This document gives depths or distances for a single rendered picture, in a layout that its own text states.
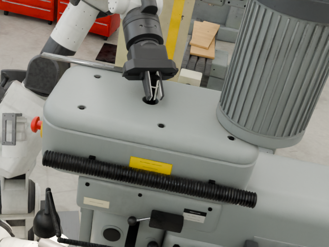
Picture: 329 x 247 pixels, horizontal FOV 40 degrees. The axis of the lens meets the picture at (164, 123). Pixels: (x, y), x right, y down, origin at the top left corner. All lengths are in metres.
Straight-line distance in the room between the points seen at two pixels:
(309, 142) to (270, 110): 3.95
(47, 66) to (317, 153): 3.69
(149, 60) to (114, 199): 0.32
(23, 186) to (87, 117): 1.02
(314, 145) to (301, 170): 3.66
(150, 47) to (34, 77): 0.48
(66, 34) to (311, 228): 0.84
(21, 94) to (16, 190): 0.61
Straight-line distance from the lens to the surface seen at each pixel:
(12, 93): 1.38
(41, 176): 3.64
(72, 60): 1.12
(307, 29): 0.84
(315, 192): 1.11
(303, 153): 4.64
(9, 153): 1.28
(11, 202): 1.94
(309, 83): 0.90
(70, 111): 0.93
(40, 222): 1.25
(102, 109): 0.95
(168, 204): 1.02
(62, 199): 3.45
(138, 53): 1.00
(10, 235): 1.68
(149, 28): 1.02
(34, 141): 1.40
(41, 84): 1.38
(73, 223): 2.74
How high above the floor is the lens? 2.40
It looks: 33 degrees down
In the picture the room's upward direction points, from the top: 12 degrees clockwise
